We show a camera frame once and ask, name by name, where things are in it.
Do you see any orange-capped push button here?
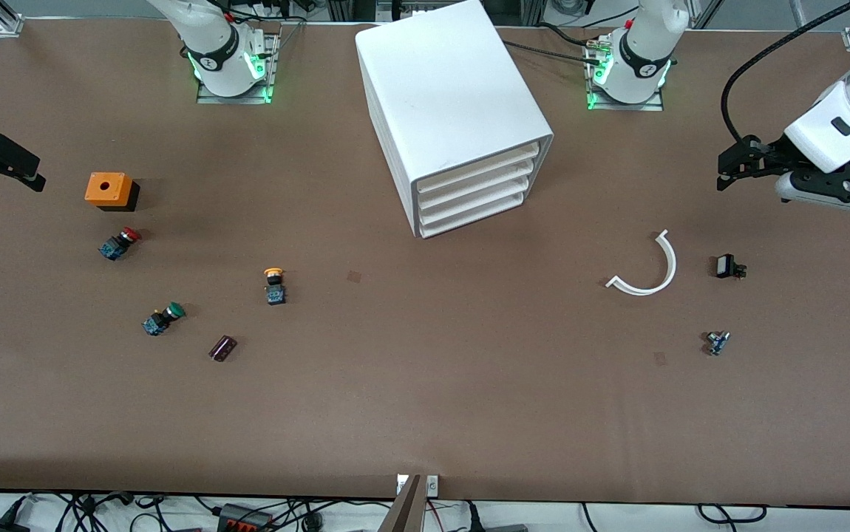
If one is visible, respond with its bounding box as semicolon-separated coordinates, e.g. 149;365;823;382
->
263;267;287;306

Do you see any red-capped push button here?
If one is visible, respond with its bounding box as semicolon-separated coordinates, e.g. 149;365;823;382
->
98;227;141;262

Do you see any green-capped push button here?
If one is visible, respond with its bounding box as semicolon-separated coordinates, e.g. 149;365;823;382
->
143;301;186;337

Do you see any white drawer cabinet housing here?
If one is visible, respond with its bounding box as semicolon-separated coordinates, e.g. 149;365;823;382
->
355;0;553;239

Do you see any orange box with black base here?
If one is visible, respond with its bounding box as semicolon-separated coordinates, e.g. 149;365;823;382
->
85;172;140;213

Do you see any white curved plastic strip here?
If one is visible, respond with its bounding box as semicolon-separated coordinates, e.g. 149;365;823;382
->
606;229;678;296

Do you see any black power strip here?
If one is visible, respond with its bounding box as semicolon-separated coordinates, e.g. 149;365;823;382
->
217;503;276;532

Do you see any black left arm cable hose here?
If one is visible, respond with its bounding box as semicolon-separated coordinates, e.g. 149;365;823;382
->
719;0;850;145

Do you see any black cable on table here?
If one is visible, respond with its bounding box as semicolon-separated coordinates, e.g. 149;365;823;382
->
503;41;611;67

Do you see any black looped floor cable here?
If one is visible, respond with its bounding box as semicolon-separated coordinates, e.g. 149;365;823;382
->
697;503;768;525

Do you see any brown wooden post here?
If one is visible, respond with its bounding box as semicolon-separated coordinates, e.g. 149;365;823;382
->
378;474;426;532

